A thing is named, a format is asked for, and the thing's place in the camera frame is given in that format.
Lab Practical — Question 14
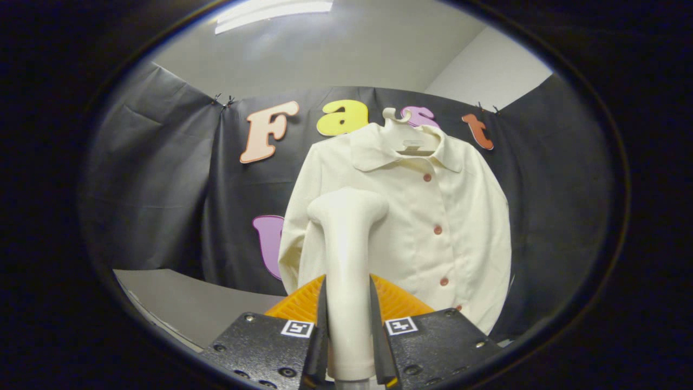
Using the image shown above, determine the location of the white clothes hanger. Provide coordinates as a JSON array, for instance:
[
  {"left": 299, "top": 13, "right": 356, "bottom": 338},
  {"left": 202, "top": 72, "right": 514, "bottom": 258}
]
[{"left": 382, "top": 107, "right": 439, "bottom": 156}]

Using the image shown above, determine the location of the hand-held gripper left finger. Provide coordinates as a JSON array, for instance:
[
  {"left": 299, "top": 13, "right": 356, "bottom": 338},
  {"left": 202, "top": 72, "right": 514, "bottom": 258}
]
[{"left": 200, "top": 275, "right": 329, "bottom": 390}]

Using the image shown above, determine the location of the grey cabinet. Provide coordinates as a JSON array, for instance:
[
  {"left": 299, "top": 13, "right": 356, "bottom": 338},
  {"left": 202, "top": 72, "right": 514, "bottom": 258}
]
[{"left": 113, "top": 269, "right": 285, "bottom": 350}]

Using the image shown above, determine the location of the cream button shirt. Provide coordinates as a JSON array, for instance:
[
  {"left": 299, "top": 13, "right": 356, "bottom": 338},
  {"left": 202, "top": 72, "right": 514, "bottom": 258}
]
[{"left": 278, "top": 122, "right": 512, "bottom": 335}]

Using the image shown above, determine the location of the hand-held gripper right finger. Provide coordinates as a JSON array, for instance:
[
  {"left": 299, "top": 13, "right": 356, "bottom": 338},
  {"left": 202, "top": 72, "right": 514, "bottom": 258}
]
[{"left": 370, "top": 275, "right": 504, "bottom": 390}]

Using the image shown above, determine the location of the black backdrop cloth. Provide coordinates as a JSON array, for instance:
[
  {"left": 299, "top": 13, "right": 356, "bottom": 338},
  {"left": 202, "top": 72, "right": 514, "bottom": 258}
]
[{"left": 81, "top": 61, "right": 615, "bottom": 345}]

